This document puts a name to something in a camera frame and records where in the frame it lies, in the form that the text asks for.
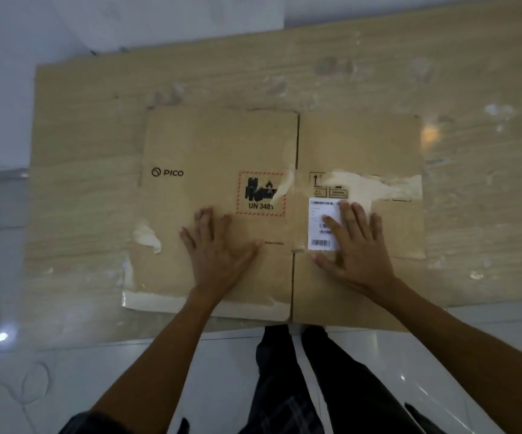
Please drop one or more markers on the person's left hand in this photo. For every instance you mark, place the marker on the person's left hand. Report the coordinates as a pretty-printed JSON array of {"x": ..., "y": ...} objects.
[{"x": 215, "y": 262}]

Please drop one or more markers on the person's right hand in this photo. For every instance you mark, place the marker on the person's right hand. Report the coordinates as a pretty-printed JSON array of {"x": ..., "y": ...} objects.
[{"x": 362, "y": 259}]

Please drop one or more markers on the person's right middle finger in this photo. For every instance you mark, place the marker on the person's right middle finger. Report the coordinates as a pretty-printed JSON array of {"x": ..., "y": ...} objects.
[{"x": 349, "y": 219}]

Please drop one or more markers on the person's right little finger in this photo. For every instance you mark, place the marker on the person's right little finger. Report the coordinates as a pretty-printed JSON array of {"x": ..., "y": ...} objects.
[{"x": 377, "y": 226}]

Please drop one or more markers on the person's left middle finger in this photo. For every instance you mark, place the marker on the person's left middle finger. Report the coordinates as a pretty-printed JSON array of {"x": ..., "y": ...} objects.
[{"x": 209, "y": 223}]

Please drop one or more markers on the person's right thumb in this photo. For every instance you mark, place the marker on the person's right thumb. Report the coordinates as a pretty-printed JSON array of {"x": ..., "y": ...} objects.
[{"x": 324, "y": 261}]

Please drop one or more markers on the person's left little finger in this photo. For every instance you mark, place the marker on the person's left little finger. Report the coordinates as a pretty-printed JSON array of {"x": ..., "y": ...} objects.
[{"x": 187, "y": 238}]

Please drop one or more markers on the person's left thumb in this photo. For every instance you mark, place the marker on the person's left thumb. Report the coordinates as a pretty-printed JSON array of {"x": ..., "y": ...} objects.
[{"x": 248, "y": 251}]

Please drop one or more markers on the brown cardboard box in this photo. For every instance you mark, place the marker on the brown cardboard box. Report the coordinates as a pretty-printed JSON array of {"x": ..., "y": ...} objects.
[{"x": 206, "y": 144}]

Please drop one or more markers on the person's left forearm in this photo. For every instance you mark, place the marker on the person's left forearm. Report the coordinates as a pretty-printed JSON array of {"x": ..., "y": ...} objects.
[{"x": 161, "y": 361}]

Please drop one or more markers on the person's right forearm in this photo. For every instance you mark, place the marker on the person's right forearm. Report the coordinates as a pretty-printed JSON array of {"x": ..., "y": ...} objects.
[{"x": 468, "y": 357}]

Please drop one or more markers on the person's dark plaid trousers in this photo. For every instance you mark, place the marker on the person's dark plaid trousers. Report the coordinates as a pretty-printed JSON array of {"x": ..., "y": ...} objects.
[{"x": 288, "y": 384}]

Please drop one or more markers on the person's dark shirt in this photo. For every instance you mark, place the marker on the person's dark shirt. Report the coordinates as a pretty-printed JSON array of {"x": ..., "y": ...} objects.
[{"x": 89, "y": 424}]

